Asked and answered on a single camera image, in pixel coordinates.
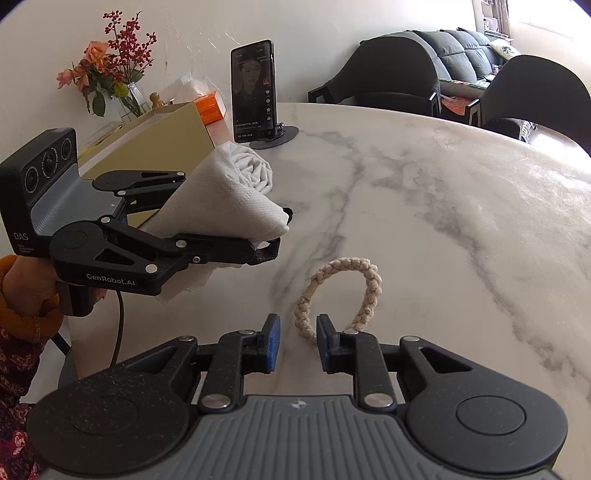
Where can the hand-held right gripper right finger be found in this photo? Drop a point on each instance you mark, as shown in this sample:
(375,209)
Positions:
(323,346)

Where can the orange tissue pack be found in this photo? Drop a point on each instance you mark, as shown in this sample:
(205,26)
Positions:
(210,108)

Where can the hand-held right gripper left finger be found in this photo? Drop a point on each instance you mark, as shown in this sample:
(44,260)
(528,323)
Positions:
(272,346)

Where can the white sofa pillow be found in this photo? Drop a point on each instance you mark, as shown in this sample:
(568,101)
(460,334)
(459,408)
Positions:
(505,48)

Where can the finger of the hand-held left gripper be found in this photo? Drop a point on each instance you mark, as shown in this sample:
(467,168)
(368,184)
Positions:
(143,184)
(207,249)

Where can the black round phone stand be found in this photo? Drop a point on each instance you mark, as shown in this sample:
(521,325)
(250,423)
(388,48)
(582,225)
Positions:
(286,136)

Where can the white shopping bag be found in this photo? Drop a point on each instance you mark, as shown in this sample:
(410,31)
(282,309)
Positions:
(221,194)

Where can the person's left hand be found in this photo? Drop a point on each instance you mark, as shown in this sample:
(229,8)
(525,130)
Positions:
(32,286)

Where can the white shelving rack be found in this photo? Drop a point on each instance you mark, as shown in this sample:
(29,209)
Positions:
(494,18)

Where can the grey sofa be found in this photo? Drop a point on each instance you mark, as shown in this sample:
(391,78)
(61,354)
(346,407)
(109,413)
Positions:
(461,55)

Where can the person's floral clothing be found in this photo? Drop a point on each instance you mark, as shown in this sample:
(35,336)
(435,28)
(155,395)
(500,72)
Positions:
(14,378)

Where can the flower bouquet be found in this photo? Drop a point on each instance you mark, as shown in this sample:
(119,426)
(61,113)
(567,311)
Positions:
(111,55)

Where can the gold cardboard box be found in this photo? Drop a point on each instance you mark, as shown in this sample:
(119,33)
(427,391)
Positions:
(175,134)

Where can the black smartphone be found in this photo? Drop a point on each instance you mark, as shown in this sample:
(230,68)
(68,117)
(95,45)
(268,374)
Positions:
(254,92)

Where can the wooden knob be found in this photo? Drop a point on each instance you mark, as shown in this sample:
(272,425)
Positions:
(155,100)

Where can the glass vase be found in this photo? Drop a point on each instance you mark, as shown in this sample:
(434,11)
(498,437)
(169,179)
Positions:
(134,104)

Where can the black dining chair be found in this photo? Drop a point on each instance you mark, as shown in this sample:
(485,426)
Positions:
(531,92)
(383,69)

